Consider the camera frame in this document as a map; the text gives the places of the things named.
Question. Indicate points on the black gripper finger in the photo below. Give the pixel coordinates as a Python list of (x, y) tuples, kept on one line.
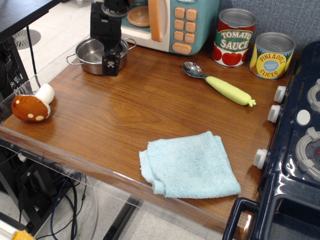
[(115, 60), (105, 67)]

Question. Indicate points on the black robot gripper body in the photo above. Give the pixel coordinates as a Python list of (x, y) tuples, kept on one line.
[(106, 20)]

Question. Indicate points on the stainless steel pan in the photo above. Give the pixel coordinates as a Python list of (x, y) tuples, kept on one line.
[(88, 54)]

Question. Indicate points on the light blue folded cloth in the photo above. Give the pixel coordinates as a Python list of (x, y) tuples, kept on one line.
[(190, 167)]

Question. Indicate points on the toy microwave oven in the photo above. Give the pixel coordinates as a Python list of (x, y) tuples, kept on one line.
[(174, 26)]

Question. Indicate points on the black desk at left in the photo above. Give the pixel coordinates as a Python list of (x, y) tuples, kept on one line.
[(17, 14)]

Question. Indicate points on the brown plush mushroom toy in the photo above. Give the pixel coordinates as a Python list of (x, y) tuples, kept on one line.
[(34, 108)]

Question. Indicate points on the clear acrylic table guard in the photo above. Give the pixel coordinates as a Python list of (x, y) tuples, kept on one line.
[(78, 95)]

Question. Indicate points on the tomato sauce can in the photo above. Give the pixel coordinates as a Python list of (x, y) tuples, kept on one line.
[(234, 33)]

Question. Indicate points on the pineapple slices can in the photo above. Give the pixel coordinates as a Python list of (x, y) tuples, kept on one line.
[(272, 54)]

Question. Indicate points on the dark blue toy stove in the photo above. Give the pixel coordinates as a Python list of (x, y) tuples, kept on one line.
[(288, 204)]

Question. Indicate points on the spoon with green handle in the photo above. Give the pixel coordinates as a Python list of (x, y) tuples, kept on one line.
[(226, 89)]

